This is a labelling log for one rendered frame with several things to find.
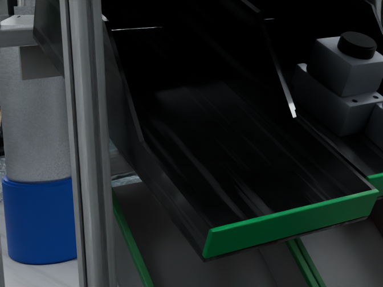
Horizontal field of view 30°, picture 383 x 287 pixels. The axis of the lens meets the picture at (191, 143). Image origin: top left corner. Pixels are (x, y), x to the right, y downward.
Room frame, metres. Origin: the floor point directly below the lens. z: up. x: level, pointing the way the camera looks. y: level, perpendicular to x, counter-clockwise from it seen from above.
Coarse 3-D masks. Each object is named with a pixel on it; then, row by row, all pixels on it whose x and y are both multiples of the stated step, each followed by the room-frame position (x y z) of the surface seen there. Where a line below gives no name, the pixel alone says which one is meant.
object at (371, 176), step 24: (264, 0) 0.74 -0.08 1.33; (288, 0) 0.74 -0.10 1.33; (312, 0) 0.71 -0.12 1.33; (336, 0) 0.68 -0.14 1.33; (360, 0) 0.66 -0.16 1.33; (264, 24) 0.58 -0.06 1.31; (288, 24) 0.74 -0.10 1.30; (312, 24) 0.71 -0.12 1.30; (336, 24) 0.68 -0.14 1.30; (360, 24) 0.66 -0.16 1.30; (288, 48) 0.70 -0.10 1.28; (288, 72) 0.65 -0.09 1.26; (312, 120) 0.58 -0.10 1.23; (336, 144) 0.55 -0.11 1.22; (360, 144) 0.56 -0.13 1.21; (360, 168) 0.49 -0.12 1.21
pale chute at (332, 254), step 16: (352, 224) 0.63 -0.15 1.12; (368, 224) 0.64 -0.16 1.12; (304, 240) 0.60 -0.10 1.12; (320, 240) 0.61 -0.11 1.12; (336, 240) 0.61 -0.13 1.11; (352, 240) 0.62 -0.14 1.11; (368, 240) 0.63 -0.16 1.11; (304, 256) 0.54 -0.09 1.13; (320, 256) 0.59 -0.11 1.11; (336, 256) 0.60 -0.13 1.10; (352, 256) 0.60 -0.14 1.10; (368, 256) 0.61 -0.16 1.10; (320, 272) 0.58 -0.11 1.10; (336, 272) 0.59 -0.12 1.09; (352, 272) 0.59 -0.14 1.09; (368, 272) 0.60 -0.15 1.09
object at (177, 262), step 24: (120, 192) 0.55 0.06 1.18; (144, 192) 0.56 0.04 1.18; (120, 216) 0.48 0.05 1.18; (144, 216) 0.54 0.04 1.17; (168, 216) 0.55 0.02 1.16; (120, 240) 0.48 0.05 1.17; (144, 240) 0.52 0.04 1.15; (168, 240) 0.53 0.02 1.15; (288, 240) 0.52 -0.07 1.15; (120, 264) 0.49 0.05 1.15; (144, 264) 0.46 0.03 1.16; (168, 264) 0.51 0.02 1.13; (192, 264) 0.52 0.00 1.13; (216, 264) 0.53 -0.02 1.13; (240, 264) 0.54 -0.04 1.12; (264, 264) 0.54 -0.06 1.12; (288, 264) 0.52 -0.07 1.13
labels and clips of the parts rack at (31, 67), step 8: (24, 48) 0.63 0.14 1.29; (32, 48) 0.64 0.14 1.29; (40, 48) 0.64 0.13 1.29; (24, 56) 0.63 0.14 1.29; (32, 56) 0.64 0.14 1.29; (40, 56) 0.64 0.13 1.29; (24, 64) 0.63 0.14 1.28; (32, 64) 0.64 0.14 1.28; (40, 64) 0.64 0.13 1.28; (48, 64) 0.65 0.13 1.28; (24, 72) 0.63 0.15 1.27; (32, 72) 0.64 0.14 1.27; (40, 72) 0.64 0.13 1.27; (48, 72) 0.65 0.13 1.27; (56, 72) 0.65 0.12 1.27
